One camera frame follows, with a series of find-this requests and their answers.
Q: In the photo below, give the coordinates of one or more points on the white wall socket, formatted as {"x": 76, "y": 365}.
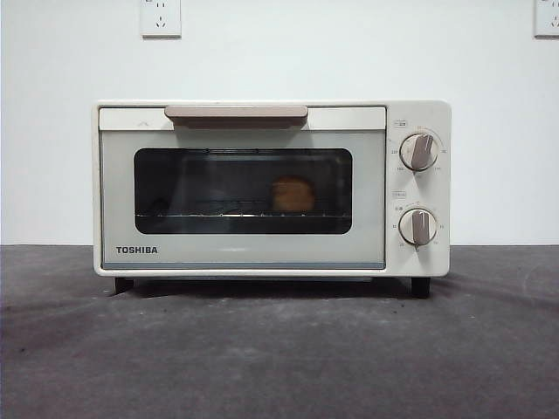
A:
{"x": 548, "y": 19}
{"x": 160, "y": 19}

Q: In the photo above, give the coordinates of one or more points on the large beige oven knob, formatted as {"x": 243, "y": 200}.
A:
{"x": 419, "y": 152}

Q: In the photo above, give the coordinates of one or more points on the small beige oven knob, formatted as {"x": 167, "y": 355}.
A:
{"x": 418, "y": 226}

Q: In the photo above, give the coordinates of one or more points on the golden brown bread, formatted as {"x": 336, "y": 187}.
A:
{"x": 293, "y": 195}

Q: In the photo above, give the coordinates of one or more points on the cream Toshiba toaster oven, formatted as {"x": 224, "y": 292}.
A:
{"x": 441, "y": 192}

